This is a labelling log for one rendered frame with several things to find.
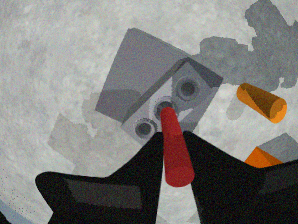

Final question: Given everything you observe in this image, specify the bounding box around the orange cylinder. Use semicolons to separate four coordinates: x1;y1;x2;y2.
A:
237;83;287;124

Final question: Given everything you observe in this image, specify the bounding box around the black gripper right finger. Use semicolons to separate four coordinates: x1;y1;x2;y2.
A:
182;131;298;224

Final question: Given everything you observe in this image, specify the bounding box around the red peg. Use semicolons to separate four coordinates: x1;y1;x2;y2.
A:
160;108;196;188

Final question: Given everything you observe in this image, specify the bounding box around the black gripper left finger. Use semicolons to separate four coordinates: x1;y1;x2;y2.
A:
35;131;164;224

